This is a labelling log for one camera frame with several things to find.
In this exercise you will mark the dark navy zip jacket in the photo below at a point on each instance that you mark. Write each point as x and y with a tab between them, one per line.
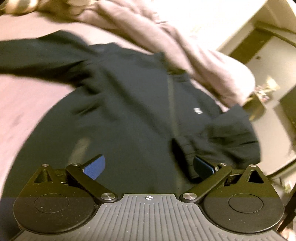
149	123

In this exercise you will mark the yellow side table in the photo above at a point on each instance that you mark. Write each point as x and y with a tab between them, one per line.
254	107

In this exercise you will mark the purple duvet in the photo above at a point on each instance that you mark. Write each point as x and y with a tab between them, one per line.
230	81

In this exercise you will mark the purple bed sheet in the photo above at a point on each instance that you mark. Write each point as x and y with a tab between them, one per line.
25	100

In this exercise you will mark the dark wall television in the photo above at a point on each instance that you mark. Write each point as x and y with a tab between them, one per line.
288	104

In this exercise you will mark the wrapped flower bouquet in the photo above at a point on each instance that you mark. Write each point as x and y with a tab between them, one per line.
264	91

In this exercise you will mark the dark door frame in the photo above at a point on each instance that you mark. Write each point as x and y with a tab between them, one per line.
250	46

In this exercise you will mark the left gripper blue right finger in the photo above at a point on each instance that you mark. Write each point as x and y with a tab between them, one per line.
204	168

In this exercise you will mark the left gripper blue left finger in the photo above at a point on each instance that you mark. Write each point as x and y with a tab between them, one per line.
94	167

